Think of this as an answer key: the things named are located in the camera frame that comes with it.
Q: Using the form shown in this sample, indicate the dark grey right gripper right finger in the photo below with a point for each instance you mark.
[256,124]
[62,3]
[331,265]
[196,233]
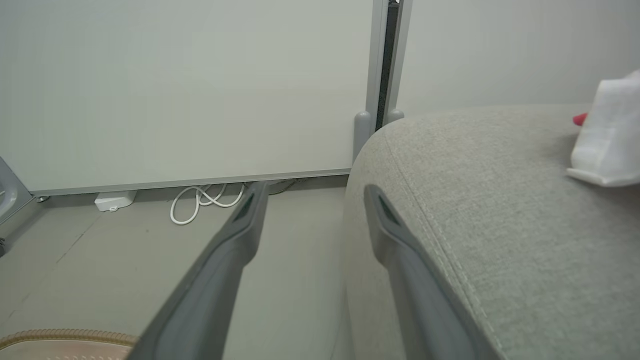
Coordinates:
[425,300]

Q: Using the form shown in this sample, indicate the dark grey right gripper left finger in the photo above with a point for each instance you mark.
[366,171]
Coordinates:
[210,295]

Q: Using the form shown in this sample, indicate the red and white jersey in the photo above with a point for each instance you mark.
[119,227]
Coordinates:
[610,135]

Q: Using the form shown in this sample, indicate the grey fabric sofa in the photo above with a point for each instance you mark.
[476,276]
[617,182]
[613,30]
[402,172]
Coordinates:
[500,225]

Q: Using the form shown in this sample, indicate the white power adapter box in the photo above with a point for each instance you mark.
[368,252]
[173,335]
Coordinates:
[115,200]

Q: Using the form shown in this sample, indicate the white plastic laundry basket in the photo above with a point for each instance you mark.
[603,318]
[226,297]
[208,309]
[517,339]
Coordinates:
[60,345]

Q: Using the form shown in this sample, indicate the grey upright partition foot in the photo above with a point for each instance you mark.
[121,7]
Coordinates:
[395,116]
[362,134]

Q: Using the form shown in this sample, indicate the large white partition panel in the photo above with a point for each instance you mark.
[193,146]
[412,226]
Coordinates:
[190,85]

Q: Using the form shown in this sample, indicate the grey partition foot with caster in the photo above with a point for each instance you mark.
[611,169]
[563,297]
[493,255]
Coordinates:
[11,192]

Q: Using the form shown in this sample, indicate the narrow white partition panel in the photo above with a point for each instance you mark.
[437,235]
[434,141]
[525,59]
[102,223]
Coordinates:
[500,50]

